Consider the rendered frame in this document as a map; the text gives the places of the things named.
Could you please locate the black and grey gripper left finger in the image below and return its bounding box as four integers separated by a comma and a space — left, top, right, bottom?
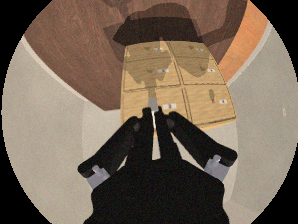
77, 98, 155, 201

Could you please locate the tan wooden chest of drawers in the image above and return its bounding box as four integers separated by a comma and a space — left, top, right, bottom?
121, 41, 238, 130

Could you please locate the light wooden drawer front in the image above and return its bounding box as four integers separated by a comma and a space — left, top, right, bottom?
123, 87, 187, 123
176, 59, 225, 85
126, 42, 172, 63
185, 86, 235, 126
169, 42, 212, 60
124, 59, 180, 91

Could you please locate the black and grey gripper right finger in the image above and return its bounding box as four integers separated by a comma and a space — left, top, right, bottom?
153, 97, 238, 199

